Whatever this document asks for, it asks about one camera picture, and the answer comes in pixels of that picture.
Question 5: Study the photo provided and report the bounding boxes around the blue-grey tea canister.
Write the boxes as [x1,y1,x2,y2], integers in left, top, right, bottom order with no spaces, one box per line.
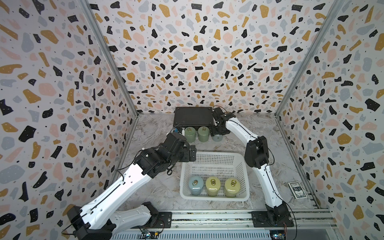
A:
[212,134,224,142]

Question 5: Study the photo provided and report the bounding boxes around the green tea canister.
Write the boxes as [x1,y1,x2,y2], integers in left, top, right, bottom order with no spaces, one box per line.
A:
[184,127,196,143]
[198,126,210,143]

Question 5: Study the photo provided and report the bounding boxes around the blue tea canister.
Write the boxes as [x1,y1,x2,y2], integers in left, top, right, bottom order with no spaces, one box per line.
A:
[189,176,204,196]

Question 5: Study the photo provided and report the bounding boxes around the yellow-green canister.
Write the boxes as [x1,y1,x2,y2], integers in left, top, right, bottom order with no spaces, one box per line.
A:
[224,178,241,198]
[206,177,221,197]

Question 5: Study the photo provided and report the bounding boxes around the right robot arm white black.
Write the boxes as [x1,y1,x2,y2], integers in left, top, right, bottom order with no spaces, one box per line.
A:
[212,107,296,227]

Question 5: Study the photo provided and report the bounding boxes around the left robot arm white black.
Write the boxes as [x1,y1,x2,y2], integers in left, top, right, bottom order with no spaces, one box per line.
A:
[62,133,197,240]

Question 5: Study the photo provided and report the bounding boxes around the white plastic basket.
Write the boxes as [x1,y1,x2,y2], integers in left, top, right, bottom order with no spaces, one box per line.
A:
[180,152,250,202]

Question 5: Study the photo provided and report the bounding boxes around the black briefcase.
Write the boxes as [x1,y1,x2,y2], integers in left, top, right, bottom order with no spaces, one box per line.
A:
[173,107,214,128]

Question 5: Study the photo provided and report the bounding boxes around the circuit board left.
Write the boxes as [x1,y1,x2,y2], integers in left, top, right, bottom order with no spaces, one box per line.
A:
[141,229,160,240]

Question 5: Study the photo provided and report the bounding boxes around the circuit board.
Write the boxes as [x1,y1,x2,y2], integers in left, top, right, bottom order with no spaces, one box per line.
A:
[270,230,286,240]
[141,229,160,240]

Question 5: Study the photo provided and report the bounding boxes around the playing card box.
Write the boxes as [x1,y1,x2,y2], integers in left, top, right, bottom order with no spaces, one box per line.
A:
[288,182,307,199]

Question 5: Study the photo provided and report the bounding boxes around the circuit board right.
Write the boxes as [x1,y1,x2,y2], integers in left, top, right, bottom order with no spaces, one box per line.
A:
[270,230,286,240]

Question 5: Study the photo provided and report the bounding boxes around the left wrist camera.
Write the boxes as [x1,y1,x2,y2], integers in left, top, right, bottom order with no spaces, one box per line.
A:
[171,127,184,136]

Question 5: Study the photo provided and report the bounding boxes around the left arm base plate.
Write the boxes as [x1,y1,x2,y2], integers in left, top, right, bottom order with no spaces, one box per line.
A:
[141,212,173,229]

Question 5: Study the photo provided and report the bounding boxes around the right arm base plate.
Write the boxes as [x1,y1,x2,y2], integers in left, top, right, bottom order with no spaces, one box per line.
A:
[251,211,295,228]

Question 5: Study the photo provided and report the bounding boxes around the aluminium rail frame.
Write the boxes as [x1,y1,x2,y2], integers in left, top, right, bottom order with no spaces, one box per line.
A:
[112,209,343,240]

